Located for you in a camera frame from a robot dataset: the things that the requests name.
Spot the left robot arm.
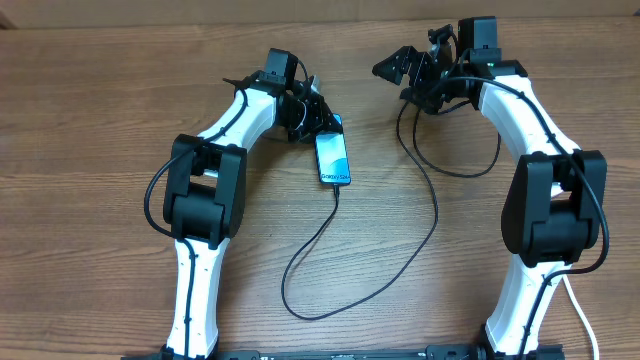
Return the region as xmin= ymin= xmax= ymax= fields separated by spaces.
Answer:
xmin=160 ymin=71 xmax=342 ymax=359

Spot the Samsung Galaxy smartphone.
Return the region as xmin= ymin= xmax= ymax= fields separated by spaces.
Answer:
xmin=315 ymin=131 xmax=351 ymax=186

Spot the black USB charging cable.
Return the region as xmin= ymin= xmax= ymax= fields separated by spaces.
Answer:
xmin=280 ymin=97 xmax=502 ymax=322

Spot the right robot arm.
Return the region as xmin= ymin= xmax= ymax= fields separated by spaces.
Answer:
xmin=372 ymin=16 xmax=609 ymax=359

